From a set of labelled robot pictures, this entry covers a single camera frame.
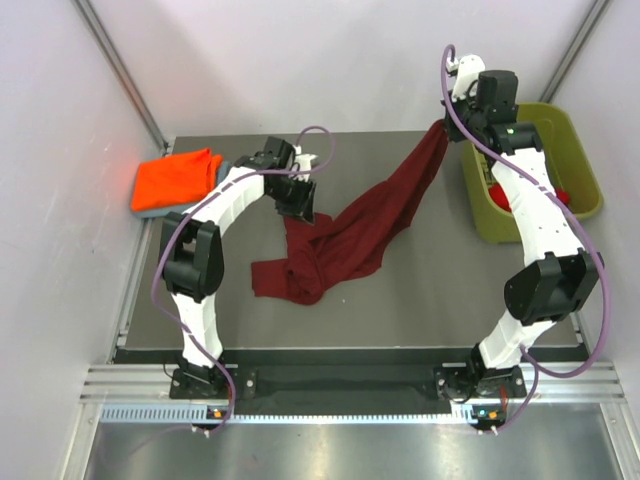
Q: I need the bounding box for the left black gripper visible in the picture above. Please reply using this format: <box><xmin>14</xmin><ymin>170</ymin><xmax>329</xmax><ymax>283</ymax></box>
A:
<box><xmin>267</xmin><ymin>174</ymin><xmax>317</xmax><ymax>225</ymax></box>

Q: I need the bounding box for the dark red t-shirt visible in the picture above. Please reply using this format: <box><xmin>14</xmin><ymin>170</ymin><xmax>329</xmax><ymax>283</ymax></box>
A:
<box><xmin>251</xmin><ymin>120</ymin><xmax>449</xmax><ymax>305</ymax></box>

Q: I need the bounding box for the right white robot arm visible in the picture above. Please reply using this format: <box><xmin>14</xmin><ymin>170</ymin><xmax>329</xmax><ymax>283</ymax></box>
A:
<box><xmin>443</xmin><ymin>63</ymin><xmax>598</xmax><ymax>396</ymax></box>

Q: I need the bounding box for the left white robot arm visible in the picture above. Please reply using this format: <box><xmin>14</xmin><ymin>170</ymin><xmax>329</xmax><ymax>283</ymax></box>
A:
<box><xmin>154</xmin><ymin>137</ymin><xmax>318</xmax><ymax>400</ymax></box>

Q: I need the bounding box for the bright red t-shirt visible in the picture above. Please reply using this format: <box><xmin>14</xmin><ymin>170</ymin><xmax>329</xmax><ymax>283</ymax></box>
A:
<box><xmin>488</xmin><ymin>182</ymin><xmax>555</xmax><ymax>212</ymax></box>

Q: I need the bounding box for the olive green plastic basket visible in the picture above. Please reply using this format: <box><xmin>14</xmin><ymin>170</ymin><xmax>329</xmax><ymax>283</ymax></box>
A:
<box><xmin>461</xmin><ymin>102</ymin><xmax>603</xmax><ymax>244</ymax></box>

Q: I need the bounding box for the folded orange t-shirt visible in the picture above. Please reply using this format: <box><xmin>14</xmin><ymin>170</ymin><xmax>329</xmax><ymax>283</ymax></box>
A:
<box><xmin>130</xmin><ymin>148</ymin><xmax>224</xmax><ymax>214</ymax></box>

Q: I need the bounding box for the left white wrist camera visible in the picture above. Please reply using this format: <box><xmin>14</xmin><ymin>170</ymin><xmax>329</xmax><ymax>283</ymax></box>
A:
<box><xmin>289</xmin><ymin>145</ymin><xmax>318</xmax><ymax>182</ymax></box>

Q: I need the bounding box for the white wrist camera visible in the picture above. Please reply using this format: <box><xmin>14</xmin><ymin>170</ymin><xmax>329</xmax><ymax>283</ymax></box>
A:
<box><xmin>445</xmin><ymin>54</ymin><xmax>485</xmax><ymax>102</ymax></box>
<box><xmin>289</xmin><ymin>145</ymin><xmax>318</xmax><ymax>182</ymax></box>

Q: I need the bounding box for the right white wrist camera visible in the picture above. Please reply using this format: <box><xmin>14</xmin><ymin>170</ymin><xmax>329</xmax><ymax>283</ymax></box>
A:
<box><xmin>445</xmin><ymin>54</ymin><xmax>485</xmax><ymax>102</ymax></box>

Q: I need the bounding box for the aluminium frame rail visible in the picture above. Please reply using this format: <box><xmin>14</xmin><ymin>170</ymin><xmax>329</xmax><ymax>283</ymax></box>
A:
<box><xmin>80</xmin><ymin>362</ymin><xmax>625</xmax><ymax>403</ymax></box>

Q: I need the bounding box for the slotted grey cable duct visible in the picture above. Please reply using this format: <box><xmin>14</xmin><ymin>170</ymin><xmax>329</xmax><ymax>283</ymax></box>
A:
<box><xmin>99</xmin><ymin>402</ymin><xmax>506</xmax><ymax>426</ymax></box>

